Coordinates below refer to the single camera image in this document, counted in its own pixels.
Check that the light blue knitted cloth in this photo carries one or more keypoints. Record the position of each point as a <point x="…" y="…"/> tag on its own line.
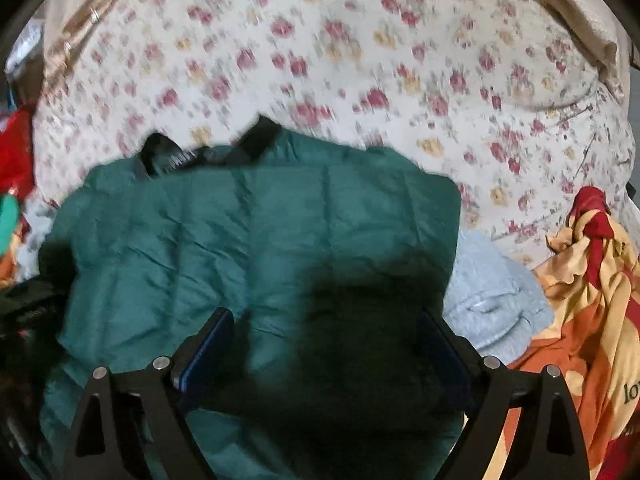
<point x="495" y="295"/>

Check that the green puffer jacket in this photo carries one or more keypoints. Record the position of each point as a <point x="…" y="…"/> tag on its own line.
<point x="200" y="240"/>

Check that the beige bed cover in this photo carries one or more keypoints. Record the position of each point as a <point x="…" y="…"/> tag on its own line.
<point x="600" y="45"/>

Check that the teal cloth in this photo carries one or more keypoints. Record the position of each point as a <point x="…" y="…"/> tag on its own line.
<point x="7" y="220"/>

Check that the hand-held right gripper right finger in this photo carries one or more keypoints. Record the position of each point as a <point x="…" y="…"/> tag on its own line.
<point x="445" y="355"/>

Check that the floral quilt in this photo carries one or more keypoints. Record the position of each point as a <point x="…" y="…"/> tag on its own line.
<point x="325" y="60"/>

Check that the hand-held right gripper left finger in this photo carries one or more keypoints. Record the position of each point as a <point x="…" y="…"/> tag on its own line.
<point x="205" y="355"/>

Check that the red cloth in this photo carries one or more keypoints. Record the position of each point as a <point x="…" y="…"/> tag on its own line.
<point x="15" y="150"/>

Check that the red orange printed blanket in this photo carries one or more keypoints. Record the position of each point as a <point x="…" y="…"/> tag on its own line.
<point x="590" y="320"/>

